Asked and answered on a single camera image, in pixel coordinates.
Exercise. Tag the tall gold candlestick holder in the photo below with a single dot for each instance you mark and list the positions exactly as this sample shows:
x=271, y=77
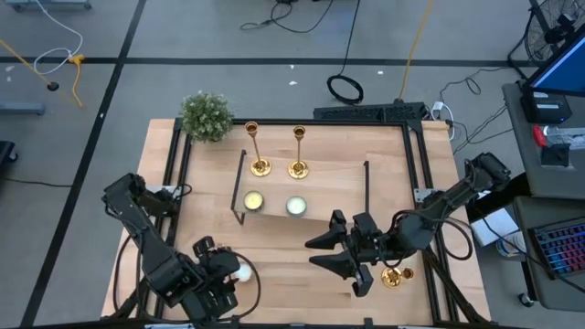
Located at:
x=298, y=170
x=260, y=167

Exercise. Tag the backlit black keyboard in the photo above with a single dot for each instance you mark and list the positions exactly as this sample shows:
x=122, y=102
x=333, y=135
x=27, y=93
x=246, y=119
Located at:
x=564, y=249

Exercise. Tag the white box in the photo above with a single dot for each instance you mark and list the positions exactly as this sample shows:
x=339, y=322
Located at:
x=496, y=226

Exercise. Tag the small black box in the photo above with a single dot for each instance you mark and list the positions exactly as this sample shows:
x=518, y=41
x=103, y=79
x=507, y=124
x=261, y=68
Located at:
x=555, y=155

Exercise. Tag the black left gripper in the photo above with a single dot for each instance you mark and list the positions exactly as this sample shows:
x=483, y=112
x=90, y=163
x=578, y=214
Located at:
x=221, y=267

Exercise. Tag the grey desk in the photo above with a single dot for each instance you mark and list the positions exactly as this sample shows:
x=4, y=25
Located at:
x=525, y=155

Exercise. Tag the silver metal bracket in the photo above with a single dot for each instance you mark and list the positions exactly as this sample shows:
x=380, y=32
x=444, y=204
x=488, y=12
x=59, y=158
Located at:
x=169, y=326

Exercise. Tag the black wheeled object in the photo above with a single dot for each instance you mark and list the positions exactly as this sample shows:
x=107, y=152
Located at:
x=5, y=153

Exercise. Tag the grey cart base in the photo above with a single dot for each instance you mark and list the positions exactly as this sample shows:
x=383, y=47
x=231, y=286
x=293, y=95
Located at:
x=45, y=4

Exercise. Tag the black computer monitor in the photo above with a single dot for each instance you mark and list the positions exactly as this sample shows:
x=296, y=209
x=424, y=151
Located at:
x=564, y=68

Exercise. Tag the white blue roll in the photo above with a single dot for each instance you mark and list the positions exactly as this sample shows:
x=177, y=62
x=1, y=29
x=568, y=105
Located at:
x=509, y=247

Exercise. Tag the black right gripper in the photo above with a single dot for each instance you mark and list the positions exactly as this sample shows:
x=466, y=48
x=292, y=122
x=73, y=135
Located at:
x=365, y=242

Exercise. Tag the grey keyboard cart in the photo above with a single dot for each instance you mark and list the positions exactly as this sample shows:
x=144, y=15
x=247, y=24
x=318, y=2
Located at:
x=548, y=210

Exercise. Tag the clear plastic bag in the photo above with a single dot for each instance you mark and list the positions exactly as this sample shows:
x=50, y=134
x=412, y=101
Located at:
x=566, y=136

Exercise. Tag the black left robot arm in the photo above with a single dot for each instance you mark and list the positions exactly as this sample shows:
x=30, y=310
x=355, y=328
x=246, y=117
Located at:
x=155, y=256

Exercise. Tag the grey metal bar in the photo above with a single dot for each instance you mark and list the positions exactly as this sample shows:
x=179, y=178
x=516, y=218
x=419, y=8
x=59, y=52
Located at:
x=20, y=109

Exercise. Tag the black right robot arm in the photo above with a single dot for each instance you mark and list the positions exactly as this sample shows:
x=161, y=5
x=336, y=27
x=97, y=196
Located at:
x=457, y=196

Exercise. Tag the black box device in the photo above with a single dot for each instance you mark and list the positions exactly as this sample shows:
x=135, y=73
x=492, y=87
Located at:
x=544, y=112

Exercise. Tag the black power strip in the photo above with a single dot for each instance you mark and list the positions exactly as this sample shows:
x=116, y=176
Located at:
x=365, y=112

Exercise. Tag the white power adapter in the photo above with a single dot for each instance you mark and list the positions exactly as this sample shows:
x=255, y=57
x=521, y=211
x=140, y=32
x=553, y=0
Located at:
x=439, y=107

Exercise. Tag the small black round puck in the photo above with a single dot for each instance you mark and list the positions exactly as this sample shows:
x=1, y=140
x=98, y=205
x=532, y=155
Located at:
x=53, y=86

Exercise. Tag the short gold candlestick holder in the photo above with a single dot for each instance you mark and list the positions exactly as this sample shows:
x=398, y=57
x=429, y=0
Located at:
x=391, y=277

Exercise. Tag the orange patterned candle tin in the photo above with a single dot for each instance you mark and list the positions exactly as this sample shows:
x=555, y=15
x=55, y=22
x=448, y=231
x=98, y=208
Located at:
x=244, y=273

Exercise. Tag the black table edge clamp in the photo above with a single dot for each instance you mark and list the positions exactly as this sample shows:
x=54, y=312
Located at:
x=368, y=322

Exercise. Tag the wooden shelf riser black legs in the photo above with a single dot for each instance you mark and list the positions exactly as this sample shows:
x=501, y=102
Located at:
x=329, y=187

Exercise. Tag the green potted plant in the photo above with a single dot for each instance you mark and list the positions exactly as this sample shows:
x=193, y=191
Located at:
x=205, y=116

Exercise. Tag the black floor fan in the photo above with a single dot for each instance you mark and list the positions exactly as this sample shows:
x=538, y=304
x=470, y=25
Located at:
x=555, y=33

